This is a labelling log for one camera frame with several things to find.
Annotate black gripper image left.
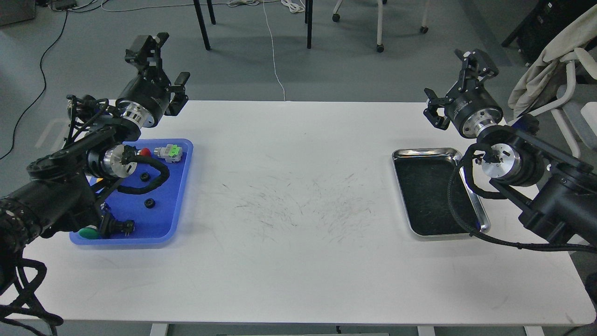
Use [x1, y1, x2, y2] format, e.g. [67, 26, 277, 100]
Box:
[117, 32, 191, 128]

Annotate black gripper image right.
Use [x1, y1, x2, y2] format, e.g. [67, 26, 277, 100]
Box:
[423, 49, 503, 139]

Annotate small black gear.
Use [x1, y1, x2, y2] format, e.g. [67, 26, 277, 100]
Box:
[144, 198, 156, 209]
[139, 172, 151, 182]

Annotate grey green connector part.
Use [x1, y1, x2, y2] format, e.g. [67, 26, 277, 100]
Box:
[153, 143, 184, 163]

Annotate metal tray with black mat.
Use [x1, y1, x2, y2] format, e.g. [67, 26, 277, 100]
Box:
[392, 147, 491, 239]

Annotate white rolling chair base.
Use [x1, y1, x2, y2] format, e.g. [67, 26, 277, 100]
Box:
[332, 0, 431, 53]

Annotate white chair with beige cloth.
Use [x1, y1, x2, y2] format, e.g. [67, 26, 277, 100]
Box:
[508, 6, 596, 157]

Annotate blue plastic tray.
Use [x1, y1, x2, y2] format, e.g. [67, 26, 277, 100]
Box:
[69, 138, 194, 248]

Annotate black table legs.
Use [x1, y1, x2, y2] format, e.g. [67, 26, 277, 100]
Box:
[191, 0, 314, 51]

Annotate red push button switch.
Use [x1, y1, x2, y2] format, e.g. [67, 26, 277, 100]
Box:
[137, 147, 152, 157]

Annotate white floor cable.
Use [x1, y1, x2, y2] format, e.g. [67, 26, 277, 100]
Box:
[227, 0, 306, 102]

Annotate black floor cable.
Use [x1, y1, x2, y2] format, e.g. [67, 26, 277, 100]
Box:
[0, 0, 110, 161]

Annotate green push button switch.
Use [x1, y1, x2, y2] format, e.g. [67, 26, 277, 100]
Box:
[77, 212, 136, 239]

